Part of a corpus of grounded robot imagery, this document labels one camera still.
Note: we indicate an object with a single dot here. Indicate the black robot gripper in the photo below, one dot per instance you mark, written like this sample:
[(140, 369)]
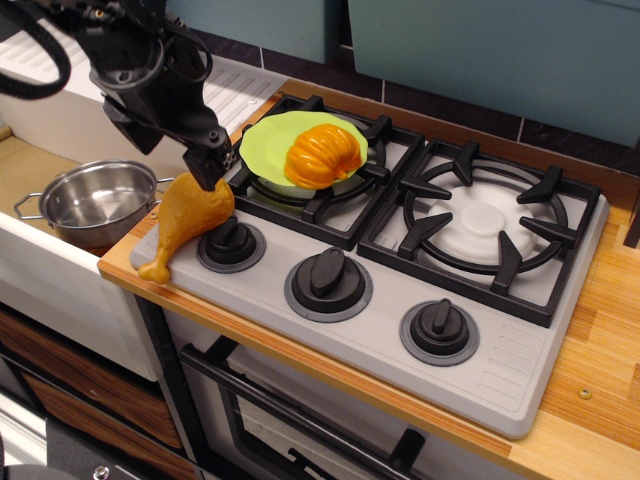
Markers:
[(153, 88)]

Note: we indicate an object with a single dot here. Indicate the toy chicken drumstick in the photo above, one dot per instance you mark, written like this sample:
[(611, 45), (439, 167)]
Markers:
[(186, 212)]

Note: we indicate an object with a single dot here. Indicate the orange toy pumpkin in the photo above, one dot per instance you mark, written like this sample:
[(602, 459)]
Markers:
[(322, 155)]

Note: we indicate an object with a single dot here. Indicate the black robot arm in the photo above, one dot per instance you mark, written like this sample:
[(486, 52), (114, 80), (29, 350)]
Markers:
[(90, 22)]

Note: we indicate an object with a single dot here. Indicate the light green plate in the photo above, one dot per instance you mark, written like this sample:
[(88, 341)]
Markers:
[(264, 146)]

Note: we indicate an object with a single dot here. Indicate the small steel pot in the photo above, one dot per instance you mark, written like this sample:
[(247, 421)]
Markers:
[(96, 204)]

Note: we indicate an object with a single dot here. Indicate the left black stove knob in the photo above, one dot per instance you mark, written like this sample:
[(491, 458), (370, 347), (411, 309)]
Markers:
[(232, 247)]

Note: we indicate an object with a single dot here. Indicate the black stove knob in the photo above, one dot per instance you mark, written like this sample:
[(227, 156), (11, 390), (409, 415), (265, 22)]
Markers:
[(329, 287), (439, 333), (232, 247)]

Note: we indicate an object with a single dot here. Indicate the left black burner grate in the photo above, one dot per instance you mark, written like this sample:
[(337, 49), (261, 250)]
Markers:
[(337, 216)]

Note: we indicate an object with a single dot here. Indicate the black burner grate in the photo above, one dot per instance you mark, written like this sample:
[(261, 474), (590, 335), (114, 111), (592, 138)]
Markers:
[(531, 289), (337, 216)]

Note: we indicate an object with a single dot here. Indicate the middle black stove knob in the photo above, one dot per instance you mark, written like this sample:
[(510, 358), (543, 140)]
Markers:
[(329, 287)]

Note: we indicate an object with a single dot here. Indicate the toy oven door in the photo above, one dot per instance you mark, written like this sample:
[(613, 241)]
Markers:
[(277, 423)]

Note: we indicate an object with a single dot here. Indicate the wooden drawer front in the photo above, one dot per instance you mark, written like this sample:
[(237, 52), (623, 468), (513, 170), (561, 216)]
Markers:
[(97, 397)]

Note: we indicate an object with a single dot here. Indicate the white right burner disc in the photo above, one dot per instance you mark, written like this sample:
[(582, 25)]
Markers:
[(480, 212)]

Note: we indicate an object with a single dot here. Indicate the grey toy stove top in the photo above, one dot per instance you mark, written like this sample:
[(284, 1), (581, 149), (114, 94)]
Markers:
[(499, 387)]

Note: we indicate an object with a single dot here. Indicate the right black stove knob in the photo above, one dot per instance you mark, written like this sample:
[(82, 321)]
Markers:
[(439, 333)]

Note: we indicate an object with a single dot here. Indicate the right black burner grate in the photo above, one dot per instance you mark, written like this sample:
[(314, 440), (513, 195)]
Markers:
[(531, 289)]

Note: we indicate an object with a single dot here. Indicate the black oven door handle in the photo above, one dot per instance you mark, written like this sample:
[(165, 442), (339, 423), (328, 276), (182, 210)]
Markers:
[(397, 466)]

